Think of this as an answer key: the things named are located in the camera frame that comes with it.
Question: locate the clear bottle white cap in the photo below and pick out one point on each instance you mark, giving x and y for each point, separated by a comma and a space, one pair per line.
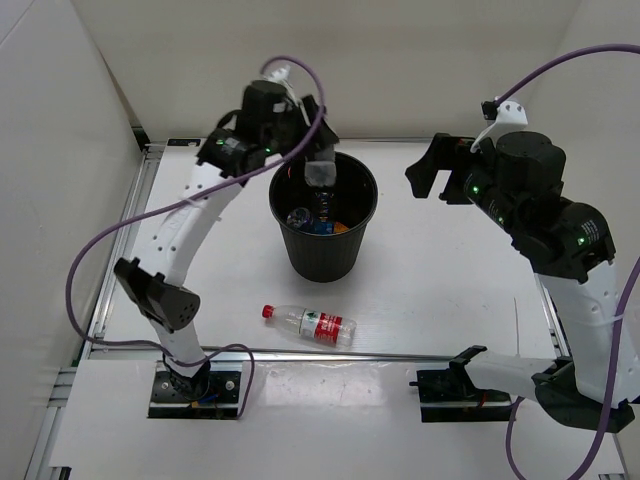
323, 203

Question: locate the clear bottle blue label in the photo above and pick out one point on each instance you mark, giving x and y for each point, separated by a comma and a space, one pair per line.
300, 219

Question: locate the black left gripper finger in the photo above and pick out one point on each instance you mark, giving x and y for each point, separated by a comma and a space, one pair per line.
308, 108
324, 136

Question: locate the black plastic waste bin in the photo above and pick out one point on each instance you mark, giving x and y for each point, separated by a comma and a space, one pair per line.
316, 257

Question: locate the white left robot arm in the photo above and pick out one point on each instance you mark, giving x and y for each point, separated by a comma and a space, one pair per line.
272, 120

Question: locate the orange object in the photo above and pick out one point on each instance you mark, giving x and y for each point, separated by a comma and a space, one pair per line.
339, 228

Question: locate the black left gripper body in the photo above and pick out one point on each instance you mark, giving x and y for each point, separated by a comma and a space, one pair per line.
283, 136

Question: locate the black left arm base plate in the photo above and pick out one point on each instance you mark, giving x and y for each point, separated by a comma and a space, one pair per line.
221, 401

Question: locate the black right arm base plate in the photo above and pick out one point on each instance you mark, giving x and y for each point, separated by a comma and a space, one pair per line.
446, 395

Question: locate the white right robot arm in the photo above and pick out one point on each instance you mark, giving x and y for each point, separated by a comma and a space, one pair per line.
515, 177

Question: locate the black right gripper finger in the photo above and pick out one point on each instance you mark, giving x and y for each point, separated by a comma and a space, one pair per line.
438, 157
445, 195

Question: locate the clear bottle red label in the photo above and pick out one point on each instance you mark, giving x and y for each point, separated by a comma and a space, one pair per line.
311, 325

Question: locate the small clear bottle dark label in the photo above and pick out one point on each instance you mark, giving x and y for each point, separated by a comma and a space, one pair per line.
320, 169

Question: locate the white cable tie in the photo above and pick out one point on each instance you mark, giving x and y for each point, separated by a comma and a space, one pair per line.
517, 328

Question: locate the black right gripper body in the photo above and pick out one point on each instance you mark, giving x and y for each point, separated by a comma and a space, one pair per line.
464, 162

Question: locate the blue left corner label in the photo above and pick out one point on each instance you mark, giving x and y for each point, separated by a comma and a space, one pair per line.
183, 142

